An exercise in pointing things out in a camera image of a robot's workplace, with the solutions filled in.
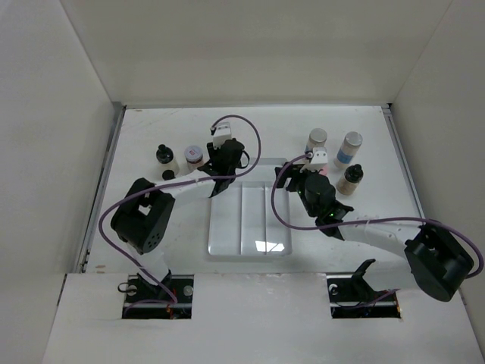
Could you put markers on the white plastic organizer tray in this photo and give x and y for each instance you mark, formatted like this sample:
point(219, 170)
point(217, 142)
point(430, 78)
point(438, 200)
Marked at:
point(242, 223)

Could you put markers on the white lid orange label jar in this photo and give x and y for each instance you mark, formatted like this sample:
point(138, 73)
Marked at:
point(194, 157)

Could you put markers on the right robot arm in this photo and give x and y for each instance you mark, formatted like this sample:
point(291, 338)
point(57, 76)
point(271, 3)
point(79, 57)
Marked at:
point(437, 260)

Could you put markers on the small black cap spice bottle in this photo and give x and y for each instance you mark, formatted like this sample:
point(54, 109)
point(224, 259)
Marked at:
point(168, 175)

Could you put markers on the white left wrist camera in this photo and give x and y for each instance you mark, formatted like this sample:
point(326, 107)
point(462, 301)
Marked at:
point(221, 132)

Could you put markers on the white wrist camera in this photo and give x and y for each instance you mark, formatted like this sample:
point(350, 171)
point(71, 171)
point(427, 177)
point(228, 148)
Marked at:
point(318, 160)
point(221, 132)

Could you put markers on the aluminium table edge rail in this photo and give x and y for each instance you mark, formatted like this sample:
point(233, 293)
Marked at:
point(86, 242)

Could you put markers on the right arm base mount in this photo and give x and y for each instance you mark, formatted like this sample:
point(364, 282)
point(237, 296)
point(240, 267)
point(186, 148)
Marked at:
point(351, 296)

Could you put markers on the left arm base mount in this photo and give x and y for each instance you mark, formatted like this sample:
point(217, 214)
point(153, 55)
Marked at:
point(143, 300)

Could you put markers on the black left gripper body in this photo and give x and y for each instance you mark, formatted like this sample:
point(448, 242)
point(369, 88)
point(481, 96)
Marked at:
point(214, 152)

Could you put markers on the black knob cap grinder bottle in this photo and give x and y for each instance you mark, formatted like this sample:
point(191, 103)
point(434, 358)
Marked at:
point(166, 158)

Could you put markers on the blue label sago jar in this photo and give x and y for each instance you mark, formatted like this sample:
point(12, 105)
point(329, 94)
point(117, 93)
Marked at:
point(351, 144)

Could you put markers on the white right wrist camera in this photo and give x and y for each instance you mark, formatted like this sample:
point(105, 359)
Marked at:
point(318, 160)

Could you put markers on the silver lid beige jar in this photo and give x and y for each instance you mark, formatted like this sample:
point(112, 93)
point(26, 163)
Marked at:
point(316, 138)

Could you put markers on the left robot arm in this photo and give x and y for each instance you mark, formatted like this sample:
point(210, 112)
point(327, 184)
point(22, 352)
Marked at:
point(141, 218)

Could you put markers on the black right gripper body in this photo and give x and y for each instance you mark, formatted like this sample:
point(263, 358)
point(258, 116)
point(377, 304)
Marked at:
point(298, 183)

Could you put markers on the right black knob grinder bottle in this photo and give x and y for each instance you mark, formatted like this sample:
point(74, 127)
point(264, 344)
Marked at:
point(351, 178)

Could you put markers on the pink cap seasoning bottle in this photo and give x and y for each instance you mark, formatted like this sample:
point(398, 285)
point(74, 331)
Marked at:
point(323, 169)

